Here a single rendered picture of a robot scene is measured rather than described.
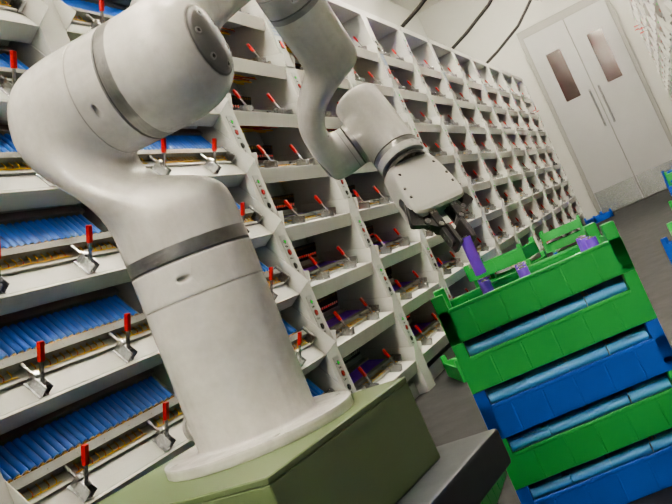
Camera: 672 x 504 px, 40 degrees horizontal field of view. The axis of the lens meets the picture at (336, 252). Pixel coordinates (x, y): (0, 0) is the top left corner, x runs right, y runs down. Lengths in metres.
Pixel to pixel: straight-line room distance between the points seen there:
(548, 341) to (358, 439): 0.66
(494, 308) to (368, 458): 0.64
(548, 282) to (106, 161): 0.76
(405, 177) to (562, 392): 0.41
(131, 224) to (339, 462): 0.28
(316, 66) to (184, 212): 0.66
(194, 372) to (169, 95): 0.25
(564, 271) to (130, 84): 0.80
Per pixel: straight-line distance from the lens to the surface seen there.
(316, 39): 1.43
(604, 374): 1.45
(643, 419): 1.47
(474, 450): 0.91
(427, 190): 1.47
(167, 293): 0.84
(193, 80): 0.84
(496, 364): 1.43
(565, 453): 1.46
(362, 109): 1.54
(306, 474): 0.74
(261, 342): 0.84
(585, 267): 1.43
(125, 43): 0.85
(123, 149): 0.90
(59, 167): 0.89
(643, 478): 1.49
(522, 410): 1.44
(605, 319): 1.44
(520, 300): 1.42
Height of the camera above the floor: 0.48
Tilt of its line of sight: 2 degrees up
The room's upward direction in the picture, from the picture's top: 24 degrees counter-clockwise
